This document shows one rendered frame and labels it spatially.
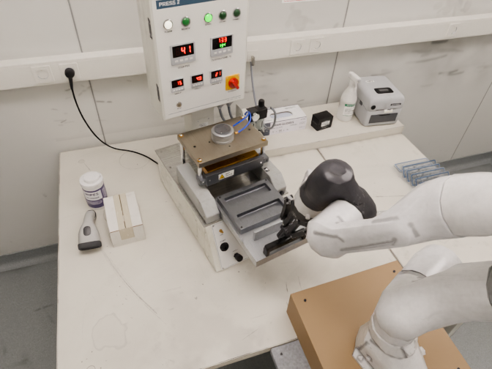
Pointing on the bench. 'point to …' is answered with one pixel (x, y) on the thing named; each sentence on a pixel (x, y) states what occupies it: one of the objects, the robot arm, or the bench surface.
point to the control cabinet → (163, 31)
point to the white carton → (285, 120)
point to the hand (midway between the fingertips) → (284, 231)
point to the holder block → (252, 205)
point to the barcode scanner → (88, 233)
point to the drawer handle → (279, 244)
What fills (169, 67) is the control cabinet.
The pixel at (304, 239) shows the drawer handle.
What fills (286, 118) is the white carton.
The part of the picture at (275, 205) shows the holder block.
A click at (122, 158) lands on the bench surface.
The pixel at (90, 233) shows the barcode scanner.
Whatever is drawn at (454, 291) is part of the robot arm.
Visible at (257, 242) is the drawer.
